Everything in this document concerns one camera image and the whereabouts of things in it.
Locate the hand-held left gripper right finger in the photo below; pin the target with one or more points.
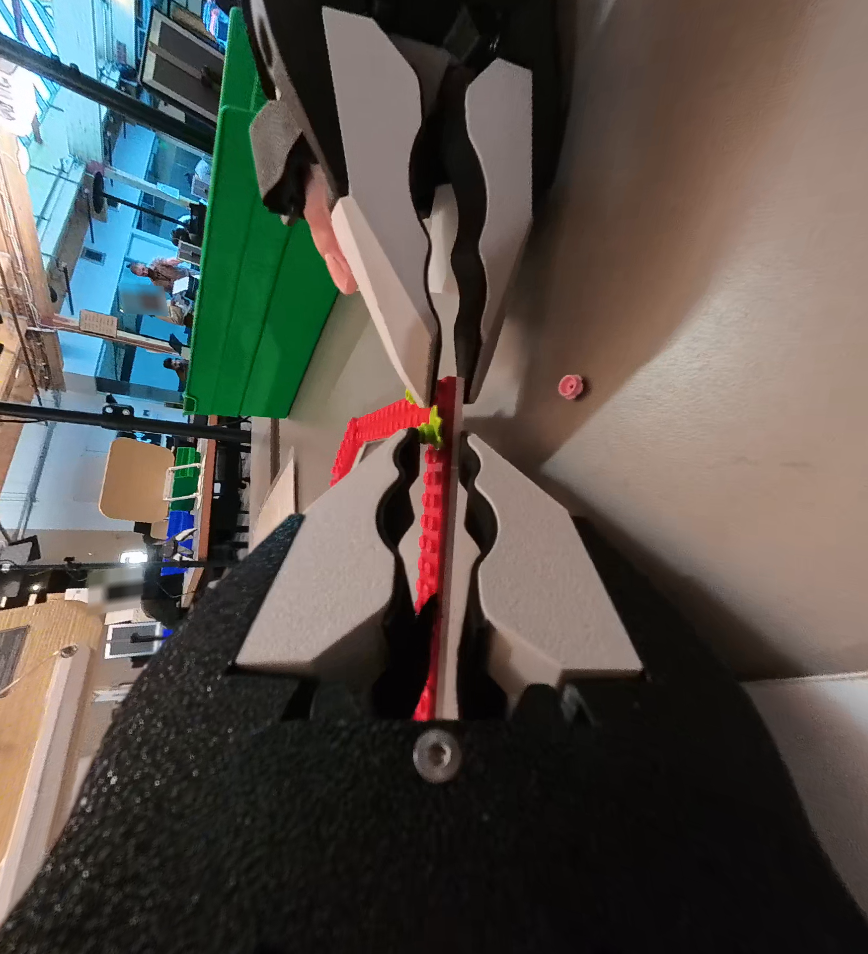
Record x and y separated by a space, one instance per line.
553 589

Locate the lime green lego leaf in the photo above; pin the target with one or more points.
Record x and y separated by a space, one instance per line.
431 428

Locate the small green storage bins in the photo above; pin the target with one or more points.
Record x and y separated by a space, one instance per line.
188 484

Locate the blue storage bins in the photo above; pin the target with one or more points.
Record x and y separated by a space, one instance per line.
180 544

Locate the black slanted metal pole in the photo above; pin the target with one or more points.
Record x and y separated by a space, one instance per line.
68 74

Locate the large cardboard box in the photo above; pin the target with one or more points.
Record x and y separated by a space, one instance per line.
1 745

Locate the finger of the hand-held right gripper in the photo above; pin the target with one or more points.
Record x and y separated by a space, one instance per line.
504 164
374 149

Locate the wooden chair back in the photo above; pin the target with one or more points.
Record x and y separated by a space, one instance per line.
132 477

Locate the person's right hand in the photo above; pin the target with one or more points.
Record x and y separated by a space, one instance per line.
326 238

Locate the dark framed cabinet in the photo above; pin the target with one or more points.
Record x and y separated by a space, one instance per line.
180 67

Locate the pink round lego stud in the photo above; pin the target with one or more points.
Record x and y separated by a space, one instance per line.
570 385

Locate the black stand bar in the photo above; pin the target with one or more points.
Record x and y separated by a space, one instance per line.
106 419

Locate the green plastic bin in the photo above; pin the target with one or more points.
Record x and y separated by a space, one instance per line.
255 298

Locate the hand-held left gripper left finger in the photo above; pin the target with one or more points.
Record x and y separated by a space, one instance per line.
329 581

